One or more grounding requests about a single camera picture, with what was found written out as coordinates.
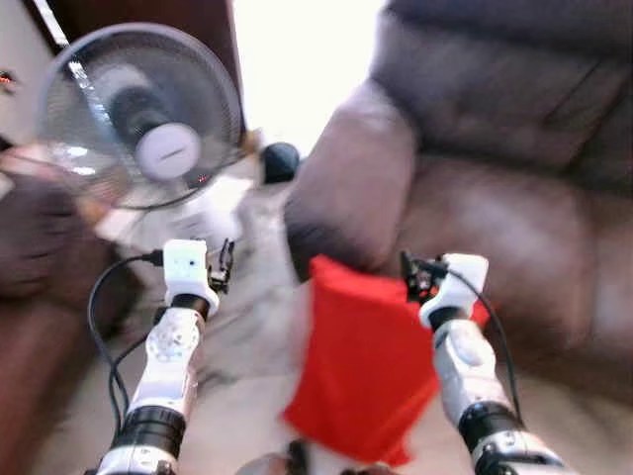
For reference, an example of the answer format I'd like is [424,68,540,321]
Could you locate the red pillow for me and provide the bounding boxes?
[280,254,491,466]

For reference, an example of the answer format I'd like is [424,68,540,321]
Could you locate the dark brown fabric sofa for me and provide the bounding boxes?
[285,0,633,407]

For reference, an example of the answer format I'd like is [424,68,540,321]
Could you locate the black round object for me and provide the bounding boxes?
[260,142,301,185]

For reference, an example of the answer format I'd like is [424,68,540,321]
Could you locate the brown armchair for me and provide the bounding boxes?
[0,173,139,475]

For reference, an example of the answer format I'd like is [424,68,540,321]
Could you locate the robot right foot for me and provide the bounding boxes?
[341,463,397,475]

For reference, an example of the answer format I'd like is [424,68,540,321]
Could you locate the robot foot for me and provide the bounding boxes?
[341,463,397,475]
[237,442,310,475]

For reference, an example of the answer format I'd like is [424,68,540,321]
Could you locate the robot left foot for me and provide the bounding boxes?
[237,442,310,475]

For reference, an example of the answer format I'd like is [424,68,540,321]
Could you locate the dark wooden door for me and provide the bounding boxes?
[25,0,243,130]

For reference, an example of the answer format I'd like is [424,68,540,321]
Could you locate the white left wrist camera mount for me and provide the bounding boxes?
[163,239,221,316]

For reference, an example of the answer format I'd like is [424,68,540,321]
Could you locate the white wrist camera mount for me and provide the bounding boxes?
[419,254,491,330]
[163,239,221,316]

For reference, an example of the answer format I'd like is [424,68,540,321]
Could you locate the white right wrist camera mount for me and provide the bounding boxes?
[419,254,491,330]

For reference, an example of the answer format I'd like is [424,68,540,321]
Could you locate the white pedestal fan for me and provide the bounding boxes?
[35,22,246,248]

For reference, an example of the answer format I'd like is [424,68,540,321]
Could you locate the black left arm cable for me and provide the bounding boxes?
[87,252,164,436]

